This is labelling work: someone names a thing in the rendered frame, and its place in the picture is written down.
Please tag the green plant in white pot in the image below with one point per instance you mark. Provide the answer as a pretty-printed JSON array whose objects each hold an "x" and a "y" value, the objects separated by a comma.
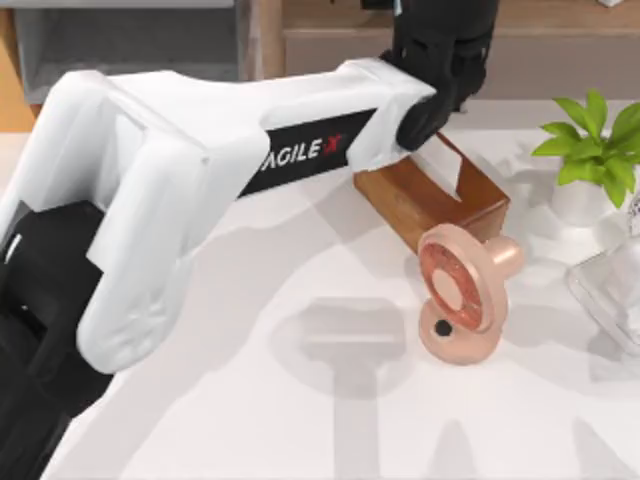
[{"x": 595, "y": 145}]

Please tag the brown wooden tissue box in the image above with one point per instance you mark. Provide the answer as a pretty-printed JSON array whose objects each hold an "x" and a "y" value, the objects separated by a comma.
[{"x": 435, "y": 210}]

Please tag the pink desk fan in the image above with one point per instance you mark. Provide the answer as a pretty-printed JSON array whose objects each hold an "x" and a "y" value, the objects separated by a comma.
[{"x": 457, "y": 295}]

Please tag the pale grey rounded box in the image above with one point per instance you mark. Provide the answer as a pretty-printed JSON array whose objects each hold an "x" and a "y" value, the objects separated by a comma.
[{"x": 395, "y": 6}]

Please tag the grey cabinet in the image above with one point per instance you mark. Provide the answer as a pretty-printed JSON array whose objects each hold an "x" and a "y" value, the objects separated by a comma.
[{"x": 135, "y": 40}]

